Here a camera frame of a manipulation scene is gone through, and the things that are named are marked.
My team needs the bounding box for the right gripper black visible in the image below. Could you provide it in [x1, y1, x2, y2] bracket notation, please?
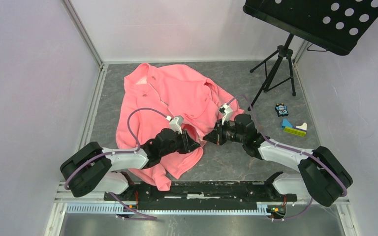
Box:
[203, 118, 246, 146]

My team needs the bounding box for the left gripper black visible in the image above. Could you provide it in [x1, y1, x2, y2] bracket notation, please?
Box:
[160, 128, 200, 157]

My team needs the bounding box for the pink zip-up jacket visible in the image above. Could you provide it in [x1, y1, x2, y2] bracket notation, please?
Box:
[115, 63, 245, 192]

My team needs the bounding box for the white object behind arm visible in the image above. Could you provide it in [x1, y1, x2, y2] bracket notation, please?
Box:
[295, 122, 308, 131]

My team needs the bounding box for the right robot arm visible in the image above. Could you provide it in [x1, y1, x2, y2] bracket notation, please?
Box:
[203, 114, 353, 207]

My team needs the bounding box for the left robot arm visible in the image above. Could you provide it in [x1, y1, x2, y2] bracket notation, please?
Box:
[60, 128, 201, 200]

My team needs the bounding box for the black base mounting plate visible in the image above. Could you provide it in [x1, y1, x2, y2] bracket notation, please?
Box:
[117, 181, 297, 210]

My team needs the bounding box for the small black blue toy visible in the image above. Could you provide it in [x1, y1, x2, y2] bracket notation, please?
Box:
[275, 103, 289, 117]

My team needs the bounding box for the blue yellow small object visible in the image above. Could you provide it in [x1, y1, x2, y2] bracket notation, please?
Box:
[281, 118, 307, 137]

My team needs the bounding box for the black music stand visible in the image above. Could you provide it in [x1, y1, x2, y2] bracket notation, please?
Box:
[243, 0, 378, 102]

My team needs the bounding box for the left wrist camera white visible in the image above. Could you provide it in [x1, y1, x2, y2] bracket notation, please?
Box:
[166, 116, 184, 134]

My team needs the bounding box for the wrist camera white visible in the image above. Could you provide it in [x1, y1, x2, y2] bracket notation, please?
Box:
[219, 103, 233, 125]
[166, 116, 184, 134]

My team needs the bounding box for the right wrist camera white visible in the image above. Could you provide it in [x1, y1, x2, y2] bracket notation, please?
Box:
[219, 103, 233, 125]

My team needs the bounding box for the white slotted cable duct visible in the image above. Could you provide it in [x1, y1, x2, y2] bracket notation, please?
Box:
[65, 203, 270, 216]

